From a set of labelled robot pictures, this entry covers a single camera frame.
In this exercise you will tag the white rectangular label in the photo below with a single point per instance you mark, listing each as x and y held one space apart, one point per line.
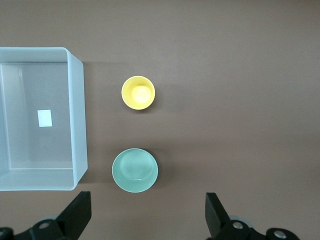
44 118

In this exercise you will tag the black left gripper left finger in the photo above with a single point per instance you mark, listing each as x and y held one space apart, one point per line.
72 217

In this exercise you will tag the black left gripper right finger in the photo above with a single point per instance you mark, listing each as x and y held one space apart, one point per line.
225 225

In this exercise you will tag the translucent white plastic bin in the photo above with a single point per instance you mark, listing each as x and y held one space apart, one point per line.
37 120

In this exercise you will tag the green ceramic bowl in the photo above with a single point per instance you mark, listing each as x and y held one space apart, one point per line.
135 170

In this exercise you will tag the yellow cup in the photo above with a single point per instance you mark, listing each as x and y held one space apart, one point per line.
138 93

